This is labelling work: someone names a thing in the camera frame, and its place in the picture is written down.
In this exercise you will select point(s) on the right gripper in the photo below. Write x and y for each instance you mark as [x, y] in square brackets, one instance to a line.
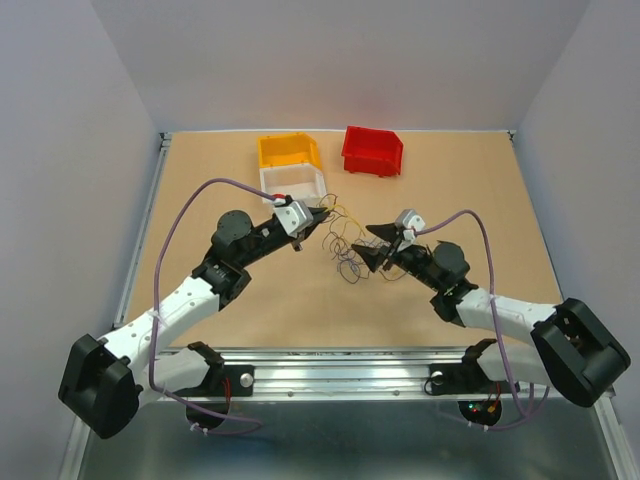
[374, 257]

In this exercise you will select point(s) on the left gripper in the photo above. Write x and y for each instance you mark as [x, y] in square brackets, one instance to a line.
[306, 231]

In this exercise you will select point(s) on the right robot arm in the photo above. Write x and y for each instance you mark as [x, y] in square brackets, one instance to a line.
[563, 346]

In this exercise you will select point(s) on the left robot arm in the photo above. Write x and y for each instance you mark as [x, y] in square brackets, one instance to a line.
[106, 380]

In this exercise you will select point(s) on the white plastic bin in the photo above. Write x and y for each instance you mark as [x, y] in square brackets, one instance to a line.
[302, 182]

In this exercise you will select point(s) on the yellow plastic bin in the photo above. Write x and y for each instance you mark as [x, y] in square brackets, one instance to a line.
[287, 150]

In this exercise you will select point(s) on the red plastic bin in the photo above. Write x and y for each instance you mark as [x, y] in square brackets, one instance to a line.
[372, 151]

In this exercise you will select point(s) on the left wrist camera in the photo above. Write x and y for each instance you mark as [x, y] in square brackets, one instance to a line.
[294, 216]

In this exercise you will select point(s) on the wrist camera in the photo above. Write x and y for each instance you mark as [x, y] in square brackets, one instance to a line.
[409, 223]
[294, 216]

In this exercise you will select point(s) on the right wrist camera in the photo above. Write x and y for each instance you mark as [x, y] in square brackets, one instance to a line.
[409, 223]

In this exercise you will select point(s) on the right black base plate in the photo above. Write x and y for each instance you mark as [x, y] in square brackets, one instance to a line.
[450, 380]

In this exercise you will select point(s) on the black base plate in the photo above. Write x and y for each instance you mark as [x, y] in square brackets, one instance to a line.
[450, 380]
[235, 380]

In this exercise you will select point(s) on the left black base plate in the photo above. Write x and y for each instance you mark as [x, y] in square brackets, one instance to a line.
[235, 380]

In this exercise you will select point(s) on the left aluminium side rail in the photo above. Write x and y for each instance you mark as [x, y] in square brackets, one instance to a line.
[122, 309]

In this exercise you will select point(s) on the aluminium mounting rail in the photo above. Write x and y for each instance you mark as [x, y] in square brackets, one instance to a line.
[356, 375]

